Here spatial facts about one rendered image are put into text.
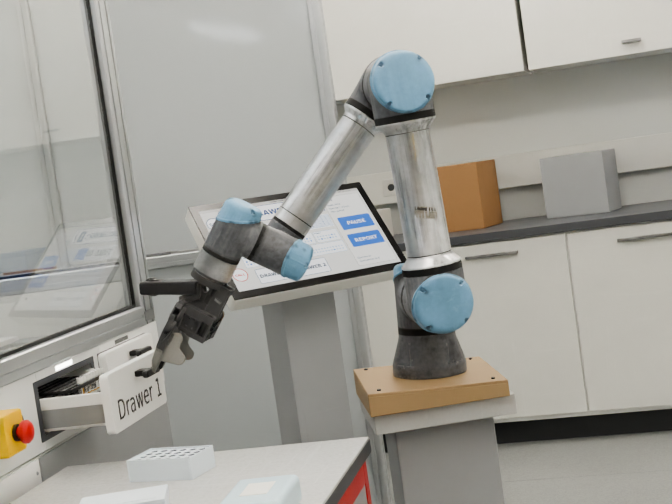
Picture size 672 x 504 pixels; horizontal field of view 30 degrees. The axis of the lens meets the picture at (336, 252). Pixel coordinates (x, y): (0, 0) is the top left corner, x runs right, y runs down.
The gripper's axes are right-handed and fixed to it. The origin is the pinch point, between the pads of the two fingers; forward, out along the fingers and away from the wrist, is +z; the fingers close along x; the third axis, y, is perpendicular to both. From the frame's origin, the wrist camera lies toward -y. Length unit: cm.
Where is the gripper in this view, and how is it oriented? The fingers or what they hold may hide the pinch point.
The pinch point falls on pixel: (156, 362)
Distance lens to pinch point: 243.8
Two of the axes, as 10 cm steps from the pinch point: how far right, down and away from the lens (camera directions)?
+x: 1.9, -0.9, 9.8
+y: 8.8, 4.6, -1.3
